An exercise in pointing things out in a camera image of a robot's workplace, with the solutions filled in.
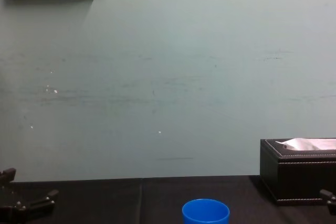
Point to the white paper tissue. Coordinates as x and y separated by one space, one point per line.
312 144

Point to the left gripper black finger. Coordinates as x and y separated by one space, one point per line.
8 175
39 204

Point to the blue plastic cup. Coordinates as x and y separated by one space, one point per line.
204 212

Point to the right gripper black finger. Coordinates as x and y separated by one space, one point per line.
330 199

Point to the black leather tissue box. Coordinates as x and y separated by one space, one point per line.
302 179

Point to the black table cloth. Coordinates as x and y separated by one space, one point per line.
118 203

